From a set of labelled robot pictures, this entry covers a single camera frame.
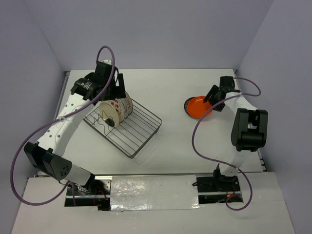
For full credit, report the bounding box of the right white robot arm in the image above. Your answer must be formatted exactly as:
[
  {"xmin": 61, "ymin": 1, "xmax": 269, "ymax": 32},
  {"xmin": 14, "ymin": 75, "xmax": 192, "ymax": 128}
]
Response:
[{"xmin": 203, "ymin": 76, "xmax": 268, "ymax": 191}]

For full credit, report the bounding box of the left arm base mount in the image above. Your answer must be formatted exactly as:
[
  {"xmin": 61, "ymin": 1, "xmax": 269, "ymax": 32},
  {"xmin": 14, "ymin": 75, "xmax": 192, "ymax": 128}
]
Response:
[{"xmin": 64, "ymin": 178, "xmax": 112, "ymax": 211}]

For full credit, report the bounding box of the orange plastic plate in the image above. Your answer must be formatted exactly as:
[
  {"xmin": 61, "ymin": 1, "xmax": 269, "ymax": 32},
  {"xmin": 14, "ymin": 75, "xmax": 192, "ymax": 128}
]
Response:
[{"xmin": 186, "ymin": 96, "xmax": 215, "ymax": 119}]

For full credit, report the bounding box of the cream peach plate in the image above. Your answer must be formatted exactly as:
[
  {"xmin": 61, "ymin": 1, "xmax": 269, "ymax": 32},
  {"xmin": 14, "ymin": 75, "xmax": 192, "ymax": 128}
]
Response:
[{"xmin": 99, "ymin": 100, "xmax": 120, "ymax": 127}]

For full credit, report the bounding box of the white plate red lettering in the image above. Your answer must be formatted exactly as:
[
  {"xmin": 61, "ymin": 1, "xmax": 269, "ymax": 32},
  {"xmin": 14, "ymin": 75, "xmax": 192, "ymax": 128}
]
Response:
[{"xmin": 110, "ymin": 99, "xmax": 126, "ymax": 123}]

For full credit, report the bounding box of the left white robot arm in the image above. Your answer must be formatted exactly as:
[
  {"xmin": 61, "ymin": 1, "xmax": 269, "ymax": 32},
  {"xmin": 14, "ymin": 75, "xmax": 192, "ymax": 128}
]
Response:
[{"xmin": 24, "ymin": 60, "xmax": 125, "ymax": 195}]

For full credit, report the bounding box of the grey wire dish rack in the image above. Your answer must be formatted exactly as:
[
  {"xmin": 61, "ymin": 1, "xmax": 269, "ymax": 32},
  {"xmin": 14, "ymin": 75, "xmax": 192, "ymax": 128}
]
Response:
[{"xmin": 84, "ymin": 100, "xmax": 162, "ymax": 159}]

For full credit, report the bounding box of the silver foil sheet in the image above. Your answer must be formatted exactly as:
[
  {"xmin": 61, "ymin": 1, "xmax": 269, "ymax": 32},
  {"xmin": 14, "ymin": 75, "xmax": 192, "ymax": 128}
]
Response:
[{"xmin": 110, "ymin": 175, "xmax": 200, "ymax": 211}]

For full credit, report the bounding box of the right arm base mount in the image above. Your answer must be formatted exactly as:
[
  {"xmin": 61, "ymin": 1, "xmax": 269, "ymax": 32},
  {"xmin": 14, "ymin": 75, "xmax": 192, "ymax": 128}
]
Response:
[{"xmin": 192, "ymin": 165, "xmax": 243, "ymax": 204}]

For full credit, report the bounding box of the blue patterned small plate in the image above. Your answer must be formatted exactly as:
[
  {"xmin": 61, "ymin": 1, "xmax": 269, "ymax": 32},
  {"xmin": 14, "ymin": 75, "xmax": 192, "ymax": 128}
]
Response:
[{"xmin": 183, "ymin": 97, "xmax": 213, "ymax": 120}]

